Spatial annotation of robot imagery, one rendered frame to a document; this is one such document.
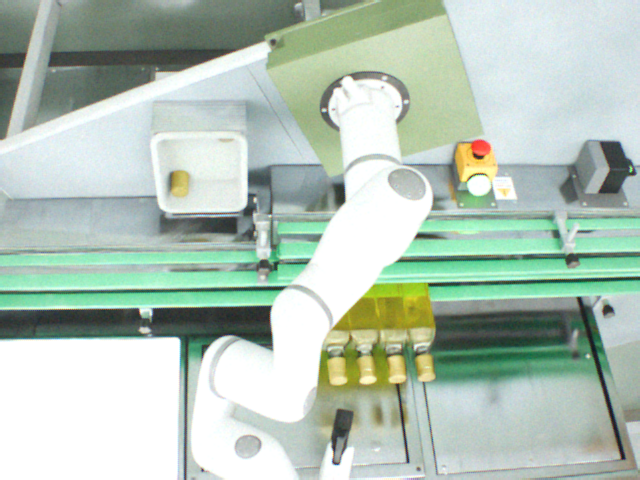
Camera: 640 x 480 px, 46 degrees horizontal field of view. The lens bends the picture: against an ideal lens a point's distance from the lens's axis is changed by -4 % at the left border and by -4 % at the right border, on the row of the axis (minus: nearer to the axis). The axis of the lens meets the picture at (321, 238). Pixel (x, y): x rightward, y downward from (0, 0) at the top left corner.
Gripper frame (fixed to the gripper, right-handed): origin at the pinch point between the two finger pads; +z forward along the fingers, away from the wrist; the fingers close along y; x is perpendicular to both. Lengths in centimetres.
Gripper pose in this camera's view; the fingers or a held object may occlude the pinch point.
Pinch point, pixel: (342, 425)
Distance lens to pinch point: 148.0
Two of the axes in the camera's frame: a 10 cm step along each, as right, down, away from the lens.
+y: 0.8, -5.9, -8.1
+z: 1.8, -7.9, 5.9
